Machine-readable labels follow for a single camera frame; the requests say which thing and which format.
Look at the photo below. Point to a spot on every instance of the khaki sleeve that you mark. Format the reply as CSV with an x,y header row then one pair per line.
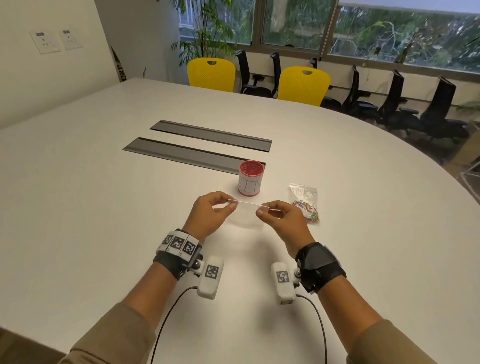
x,y
390,345
112,339

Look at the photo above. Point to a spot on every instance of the plastic bag of colourful clips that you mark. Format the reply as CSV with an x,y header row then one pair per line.
x,y
305,204

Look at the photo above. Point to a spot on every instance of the person's left thumb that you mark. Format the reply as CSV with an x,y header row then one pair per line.
x,y
225,207

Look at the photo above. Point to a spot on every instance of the person's right thumb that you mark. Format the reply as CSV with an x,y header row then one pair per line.
x,y
268,213

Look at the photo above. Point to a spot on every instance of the person's right hand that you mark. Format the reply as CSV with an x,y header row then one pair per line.
x,y
290,228

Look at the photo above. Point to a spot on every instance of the yellow plastic chair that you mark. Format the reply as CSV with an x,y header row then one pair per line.
x,y
303,86
212,75

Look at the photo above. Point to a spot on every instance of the person's left forearm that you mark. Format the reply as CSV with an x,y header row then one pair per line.
x,y
150,296

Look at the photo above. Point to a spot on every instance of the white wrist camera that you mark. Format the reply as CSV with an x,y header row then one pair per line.
x,y
283,283
210,277

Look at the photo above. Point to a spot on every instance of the person's right forearm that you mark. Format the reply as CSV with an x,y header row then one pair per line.
x,y
348,303

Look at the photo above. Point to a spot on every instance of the dark board leaning on wall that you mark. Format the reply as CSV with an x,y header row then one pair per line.
x,y
118,65

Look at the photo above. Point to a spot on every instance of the large window with grey frame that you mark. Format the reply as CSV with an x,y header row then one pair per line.
x,y
375,26

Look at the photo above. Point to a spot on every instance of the person's left hand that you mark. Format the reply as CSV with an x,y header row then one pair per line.
x,y
204,215

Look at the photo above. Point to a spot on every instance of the white wall socket plate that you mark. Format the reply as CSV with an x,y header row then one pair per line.
x,y
45,41
70,39

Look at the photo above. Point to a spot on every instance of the red cup with white label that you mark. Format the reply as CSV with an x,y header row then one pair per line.
x,y
251,179

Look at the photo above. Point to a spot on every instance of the khaki left sleeve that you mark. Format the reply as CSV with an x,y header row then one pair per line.
x,y
112,339

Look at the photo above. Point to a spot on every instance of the khaki right sleeve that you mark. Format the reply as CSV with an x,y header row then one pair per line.
x,y
390,345

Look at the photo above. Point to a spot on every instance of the tall green potted plant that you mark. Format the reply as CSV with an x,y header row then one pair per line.
x,y
204,33

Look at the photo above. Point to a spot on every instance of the brown cardboard box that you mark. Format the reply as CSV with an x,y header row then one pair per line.
x,y
467,148

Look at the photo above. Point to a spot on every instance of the clear plastic bag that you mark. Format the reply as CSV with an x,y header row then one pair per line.
x,y
249,213

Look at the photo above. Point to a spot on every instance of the row of black office chairs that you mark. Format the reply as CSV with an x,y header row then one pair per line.
x,y
393,101

